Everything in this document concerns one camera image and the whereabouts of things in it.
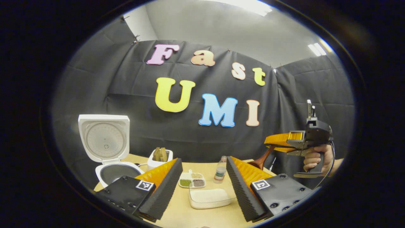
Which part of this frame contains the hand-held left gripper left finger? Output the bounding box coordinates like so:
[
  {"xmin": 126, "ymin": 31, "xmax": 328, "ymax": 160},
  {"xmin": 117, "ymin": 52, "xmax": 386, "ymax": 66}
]
[{"xmin": 95, "ymin": 158, "xmax": 183, "ymax": 223}]

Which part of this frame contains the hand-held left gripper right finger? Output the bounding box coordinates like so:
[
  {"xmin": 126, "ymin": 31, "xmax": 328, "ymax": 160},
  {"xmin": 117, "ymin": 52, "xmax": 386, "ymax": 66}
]
[{"xmin": 226, "ymin": 156, "xmax": 314, "ymax": 223}]

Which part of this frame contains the clear box of rice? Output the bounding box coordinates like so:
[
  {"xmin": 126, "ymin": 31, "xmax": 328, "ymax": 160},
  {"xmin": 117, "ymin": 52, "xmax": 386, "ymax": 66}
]
[{"xmin": 189, "ymin": 187, "xmax": 237, "ymax": 210}]

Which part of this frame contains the brown wooden spoon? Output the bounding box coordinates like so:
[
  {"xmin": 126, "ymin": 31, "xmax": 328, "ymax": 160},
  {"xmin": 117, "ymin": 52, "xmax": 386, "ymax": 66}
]
[{"xmin": 248, "ymin": 145, "xmax": 276, "ymax": 170}]

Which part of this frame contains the white rice cooker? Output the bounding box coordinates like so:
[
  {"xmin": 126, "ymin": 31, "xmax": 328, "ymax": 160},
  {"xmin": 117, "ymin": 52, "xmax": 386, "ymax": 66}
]
[{"xmin": 78, "ymin": 114, "xmax": 145, "ymax": 189}]

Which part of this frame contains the white divided dish of beans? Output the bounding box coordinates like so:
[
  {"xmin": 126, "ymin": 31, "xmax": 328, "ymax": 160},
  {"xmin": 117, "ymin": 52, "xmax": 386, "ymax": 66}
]
[{"xmin": 178, "ymin": 170, "xmax": 207, "ymax": 188}]

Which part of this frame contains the white toaster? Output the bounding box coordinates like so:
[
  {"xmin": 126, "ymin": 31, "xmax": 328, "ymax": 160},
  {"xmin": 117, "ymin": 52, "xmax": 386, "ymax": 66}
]
[{"xmin": 147, "ymin": 147, "xmax": 173, "ymax": 171}]

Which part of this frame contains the small clear plastic bottle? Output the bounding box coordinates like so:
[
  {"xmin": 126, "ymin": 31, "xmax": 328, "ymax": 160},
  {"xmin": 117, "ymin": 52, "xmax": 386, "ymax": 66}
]
[{"xmin": 214, "ymin": 155, "xmax": 227, "ymax": 184}]

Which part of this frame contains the black backdrop cloth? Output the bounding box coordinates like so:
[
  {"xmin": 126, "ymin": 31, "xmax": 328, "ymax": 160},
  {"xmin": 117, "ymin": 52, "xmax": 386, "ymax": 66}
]
[{"xmin": 52, "ymin": 17, "xmax": 355, "ymax": 190}]

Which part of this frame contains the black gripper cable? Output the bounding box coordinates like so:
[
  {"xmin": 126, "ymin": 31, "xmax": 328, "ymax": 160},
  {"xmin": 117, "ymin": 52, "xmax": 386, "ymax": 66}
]
[{"xmin": 315, "ymin": 141, "xmax": 336, "ymax": 188}]

